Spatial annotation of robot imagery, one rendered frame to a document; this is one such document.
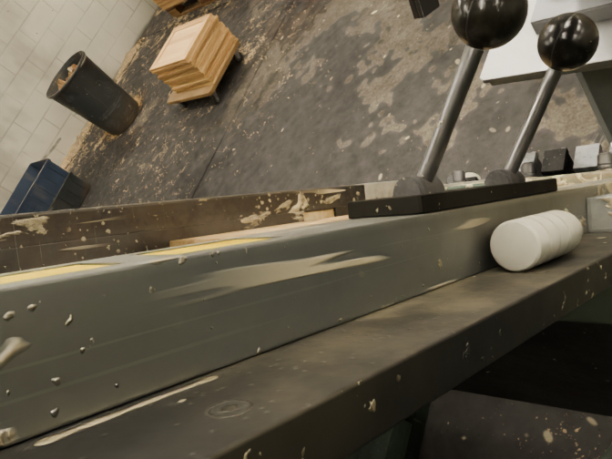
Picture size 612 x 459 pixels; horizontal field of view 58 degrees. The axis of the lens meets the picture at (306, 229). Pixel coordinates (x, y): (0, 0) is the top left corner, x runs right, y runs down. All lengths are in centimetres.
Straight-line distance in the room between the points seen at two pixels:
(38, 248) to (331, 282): 49
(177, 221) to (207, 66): 344
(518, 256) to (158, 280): 22
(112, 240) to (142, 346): 55
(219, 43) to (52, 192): 193
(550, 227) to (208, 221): 54
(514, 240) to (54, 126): 606
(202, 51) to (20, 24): 261
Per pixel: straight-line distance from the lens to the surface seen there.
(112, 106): 531
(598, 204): 53
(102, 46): 663
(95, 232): 71
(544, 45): 42
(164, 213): 76
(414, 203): 29
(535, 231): 33
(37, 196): 509
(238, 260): 20
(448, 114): 32
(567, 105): 240
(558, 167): 123
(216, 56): 426
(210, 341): 19
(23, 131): 618
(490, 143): 242
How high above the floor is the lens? 171
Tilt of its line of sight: 38 degrees down
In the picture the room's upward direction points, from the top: 52 degrees counter-clockwise
